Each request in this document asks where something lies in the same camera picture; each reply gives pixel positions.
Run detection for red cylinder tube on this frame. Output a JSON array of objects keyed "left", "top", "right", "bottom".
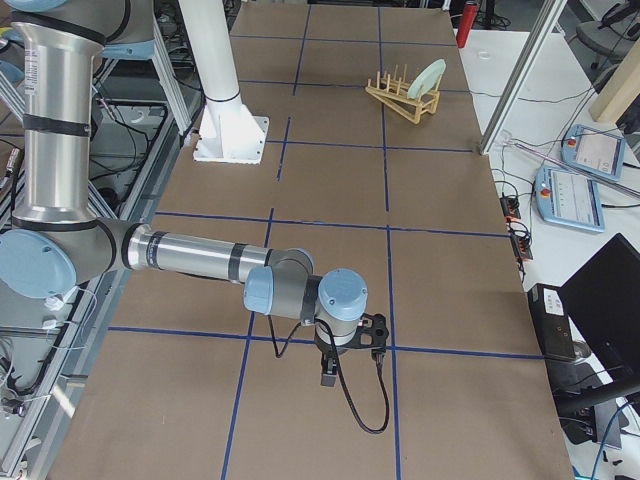
[{"left": 456, "top": 1, "right": 479, "bottom": 49}]

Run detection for aluminium frame post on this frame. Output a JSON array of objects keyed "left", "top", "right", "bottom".
[{"left": 479, "top": 0, "right": 567, "bottom": 155}]

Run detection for blue teach pendant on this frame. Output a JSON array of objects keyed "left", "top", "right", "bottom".
[
  {"left": 561, "top": 124, "right": 626, "bottom": 181},
  {"left": 534, "top": 166, "right": 605, "bottom": 233}
]

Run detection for wooden beam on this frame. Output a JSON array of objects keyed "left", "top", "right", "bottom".
[{"left": 589, "top": 43, "right": 639, "bottom": 123}]

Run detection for brown paper table cover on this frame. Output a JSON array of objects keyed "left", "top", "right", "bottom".
[{"left": 49, "top": 4, "right": 576, "bottom": 480}]

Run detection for orange black power strip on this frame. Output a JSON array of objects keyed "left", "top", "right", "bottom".
[{"left": 500, "top": 194, "right": 533, "bottom": 263}]

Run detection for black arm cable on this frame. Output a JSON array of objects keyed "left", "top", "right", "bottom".
[{"left": 268, "top": 312, "right": 391, "bottom": 434}]

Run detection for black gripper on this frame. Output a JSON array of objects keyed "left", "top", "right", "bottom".
[{"left": 313, "top": 329, "right": 362, "bottom": 389}]

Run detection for light green plate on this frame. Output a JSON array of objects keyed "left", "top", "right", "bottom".
[{"left": 407, "top": 59, "right": 446, "bottom": 99}]

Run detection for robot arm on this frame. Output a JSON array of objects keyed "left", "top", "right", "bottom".
[{"left": 1, "top": 1, "right": 368, "bottom": 386}]

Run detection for near blue teach pendant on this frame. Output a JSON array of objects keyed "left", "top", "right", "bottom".
[{"left": 534, "top": 166, "right": 605, "bottom": 233}]

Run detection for black computer monitor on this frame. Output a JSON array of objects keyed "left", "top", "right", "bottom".
[{"left": 556, "top": 233, "right": 639, "bottom": 415}]

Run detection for far blue teach pendant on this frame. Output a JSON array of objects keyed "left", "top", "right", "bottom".
[{"left": 561, "top": 124, "right": 626, "bottom": 181}]

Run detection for wooden plate rack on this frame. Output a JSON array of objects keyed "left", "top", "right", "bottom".
[{"left": 365, "top": 66, "right": 444, "bottom": 125}]

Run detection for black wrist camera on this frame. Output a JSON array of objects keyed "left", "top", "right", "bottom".
[{"left": 354, "top": 313, "right": 389, "bottom": 363}]

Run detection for office chair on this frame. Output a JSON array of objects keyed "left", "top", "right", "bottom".
[{"left": 571, "top": 1, "right": 639, "bottom": 70}]

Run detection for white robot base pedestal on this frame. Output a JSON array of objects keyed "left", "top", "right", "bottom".
[{"left": 179, "top": 0, "right": 269, "bottom": 164}]

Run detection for aluminium frame rail structure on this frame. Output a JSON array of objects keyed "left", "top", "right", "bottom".
[{"left": 0, "top": 0, "right": 201, "bottom": 480}]

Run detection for black desktop computer box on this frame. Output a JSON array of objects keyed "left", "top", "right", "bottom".
[{"left": 527, "top": 283, "right": 592, "bottom": 363}]

